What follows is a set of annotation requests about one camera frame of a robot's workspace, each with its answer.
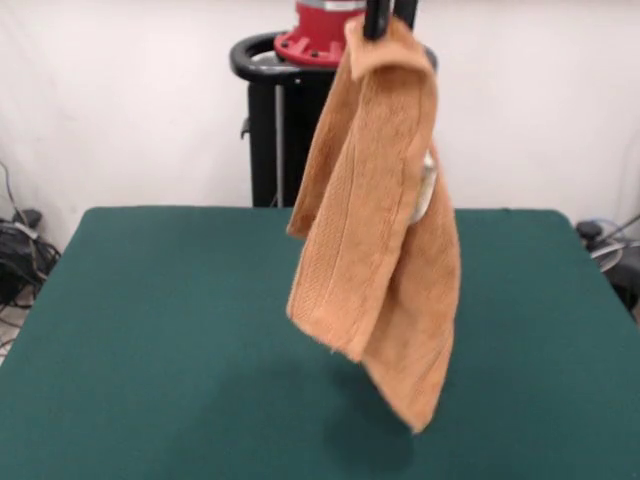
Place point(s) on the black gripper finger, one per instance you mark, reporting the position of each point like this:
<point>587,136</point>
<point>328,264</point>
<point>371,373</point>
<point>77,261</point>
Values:
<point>375,20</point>
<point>406,12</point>

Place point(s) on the orange terry towel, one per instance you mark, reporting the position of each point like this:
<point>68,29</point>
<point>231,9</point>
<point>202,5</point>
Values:
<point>360,225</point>

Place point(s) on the red robot base flange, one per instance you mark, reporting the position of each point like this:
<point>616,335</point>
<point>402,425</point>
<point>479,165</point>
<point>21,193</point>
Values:
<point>315,30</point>

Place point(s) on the black round device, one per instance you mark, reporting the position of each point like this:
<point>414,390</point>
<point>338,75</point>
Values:
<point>589,230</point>

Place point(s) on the silver round stand base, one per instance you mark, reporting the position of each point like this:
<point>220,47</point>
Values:
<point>607,256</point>

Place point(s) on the black chair base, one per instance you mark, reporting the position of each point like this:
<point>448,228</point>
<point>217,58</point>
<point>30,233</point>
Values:
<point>627,285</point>

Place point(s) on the dark green table cloth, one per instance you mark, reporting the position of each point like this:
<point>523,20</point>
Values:
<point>150,325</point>

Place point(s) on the black power adapter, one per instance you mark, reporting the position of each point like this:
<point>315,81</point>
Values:
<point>32,217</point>

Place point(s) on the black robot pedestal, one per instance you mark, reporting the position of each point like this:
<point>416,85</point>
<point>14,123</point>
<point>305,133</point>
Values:
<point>270,150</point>

